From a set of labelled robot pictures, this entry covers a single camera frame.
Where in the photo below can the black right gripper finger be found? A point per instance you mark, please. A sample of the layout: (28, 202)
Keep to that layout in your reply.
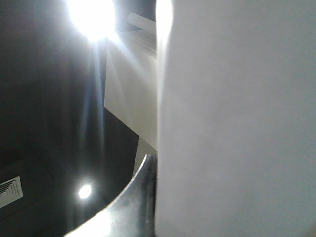
(132, 212)

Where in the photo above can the ceiling spot light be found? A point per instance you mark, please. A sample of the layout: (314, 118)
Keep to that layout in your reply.
(85, 191)

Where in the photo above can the white ceiling air vent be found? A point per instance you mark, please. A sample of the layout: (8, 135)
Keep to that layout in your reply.
(10, 191)

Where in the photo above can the white paper sheet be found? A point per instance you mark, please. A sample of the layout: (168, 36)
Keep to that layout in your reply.
(236, 118)

